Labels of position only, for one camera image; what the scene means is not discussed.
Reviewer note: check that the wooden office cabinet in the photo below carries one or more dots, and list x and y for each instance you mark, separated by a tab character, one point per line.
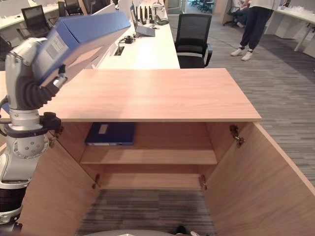
152	96

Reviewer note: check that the long white office desk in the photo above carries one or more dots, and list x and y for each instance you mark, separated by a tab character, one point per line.
150	51

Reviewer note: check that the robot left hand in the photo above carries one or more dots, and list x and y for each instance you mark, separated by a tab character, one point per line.
29	93

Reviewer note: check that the wooden cabinet door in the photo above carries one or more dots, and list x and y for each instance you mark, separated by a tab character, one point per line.
258	191
56	186

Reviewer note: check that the white desk divider panel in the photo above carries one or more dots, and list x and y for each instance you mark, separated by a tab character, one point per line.
104	8

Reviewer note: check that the metal cabinet hinge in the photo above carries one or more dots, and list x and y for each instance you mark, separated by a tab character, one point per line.
203	182
96	181
236	136
58	132

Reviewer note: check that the blue box file folder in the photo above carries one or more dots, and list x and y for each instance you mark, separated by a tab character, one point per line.
93	27

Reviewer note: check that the robot dark foot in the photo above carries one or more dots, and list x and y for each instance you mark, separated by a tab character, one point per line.
181	231

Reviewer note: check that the black mesh office chair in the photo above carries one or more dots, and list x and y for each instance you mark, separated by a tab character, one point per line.
193	29

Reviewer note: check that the white device with black base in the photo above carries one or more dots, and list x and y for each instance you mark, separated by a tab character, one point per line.
161	14

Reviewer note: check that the seated person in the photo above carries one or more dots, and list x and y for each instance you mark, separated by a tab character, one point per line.
240	12

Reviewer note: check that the robot torso grey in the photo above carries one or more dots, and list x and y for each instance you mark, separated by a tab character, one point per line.
128	233

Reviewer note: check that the robot left arm silver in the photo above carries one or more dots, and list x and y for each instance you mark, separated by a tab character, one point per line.
24	147

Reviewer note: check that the small black desk device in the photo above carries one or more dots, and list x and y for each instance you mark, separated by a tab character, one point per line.
128	39

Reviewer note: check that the dark blue labelled folder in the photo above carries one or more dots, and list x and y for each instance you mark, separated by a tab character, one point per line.
110	134

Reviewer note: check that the wooden cabinet shelf board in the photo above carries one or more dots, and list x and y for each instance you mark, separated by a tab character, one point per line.
147	156

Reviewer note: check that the grey laptop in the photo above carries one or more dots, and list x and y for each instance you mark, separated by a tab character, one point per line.
145	30

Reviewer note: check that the white desk with metal legs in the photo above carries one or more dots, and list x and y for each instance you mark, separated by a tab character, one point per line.
292	19

